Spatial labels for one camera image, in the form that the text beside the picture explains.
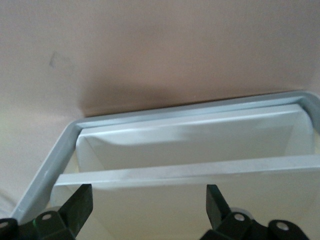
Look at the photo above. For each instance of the white drawer cabinet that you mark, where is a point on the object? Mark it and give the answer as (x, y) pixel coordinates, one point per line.
(60, 152)

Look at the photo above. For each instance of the cream plastic drawer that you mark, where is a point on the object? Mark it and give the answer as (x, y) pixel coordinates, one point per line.
(200, 150)
(155, 212)

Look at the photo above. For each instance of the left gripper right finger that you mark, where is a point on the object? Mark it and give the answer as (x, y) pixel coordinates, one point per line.
(218, 215)

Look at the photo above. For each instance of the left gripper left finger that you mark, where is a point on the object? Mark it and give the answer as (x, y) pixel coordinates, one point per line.
(77, 212)

